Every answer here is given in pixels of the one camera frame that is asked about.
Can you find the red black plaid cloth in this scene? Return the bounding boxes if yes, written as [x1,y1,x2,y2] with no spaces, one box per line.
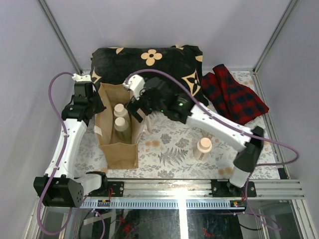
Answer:
[201,64,269,125]

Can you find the beige bottle wooden cap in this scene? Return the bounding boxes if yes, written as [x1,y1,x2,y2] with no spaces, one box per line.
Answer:
[113,104,130,121]

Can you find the aluminium mounting rail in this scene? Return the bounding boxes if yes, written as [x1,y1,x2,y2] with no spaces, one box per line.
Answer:
[109,179,305,200]

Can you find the black floral blanket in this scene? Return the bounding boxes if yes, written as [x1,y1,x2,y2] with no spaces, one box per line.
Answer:
[90,45,209,106]

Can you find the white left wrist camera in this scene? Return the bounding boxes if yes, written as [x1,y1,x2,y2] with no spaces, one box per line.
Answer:
[72,74,92,82]

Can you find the brown jute canvas bag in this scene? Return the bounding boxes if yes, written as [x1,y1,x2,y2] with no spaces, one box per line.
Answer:
[94,83,151,169]

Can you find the floral patterned table mat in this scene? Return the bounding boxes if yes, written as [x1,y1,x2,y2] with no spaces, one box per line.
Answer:
[73,70,281,180]

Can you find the green bottle wooden cap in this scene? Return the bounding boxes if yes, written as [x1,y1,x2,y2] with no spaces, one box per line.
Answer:
[114,117,132,143]

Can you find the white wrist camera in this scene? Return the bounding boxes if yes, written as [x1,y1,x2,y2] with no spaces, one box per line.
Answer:
[122,75,145,100]
[72,74,92,82]

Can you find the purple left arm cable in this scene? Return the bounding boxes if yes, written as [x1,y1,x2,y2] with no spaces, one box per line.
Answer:
[36,71,105,239]

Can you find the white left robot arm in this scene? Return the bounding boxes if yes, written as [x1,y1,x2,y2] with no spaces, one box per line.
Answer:
[33,81,109,208]

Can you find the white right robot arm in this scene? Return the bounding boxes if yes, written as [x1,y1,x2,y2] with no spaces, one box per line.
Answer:
[123,75,264,197]

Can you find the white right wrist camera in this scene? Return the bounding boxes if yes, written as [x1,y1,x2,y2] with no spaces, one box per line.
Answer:
[122,75,145,100]

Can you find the cream bottle wooden cap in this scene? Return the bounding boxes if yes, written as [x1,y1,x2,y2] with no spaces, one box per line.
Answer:
[193,137,212,161]

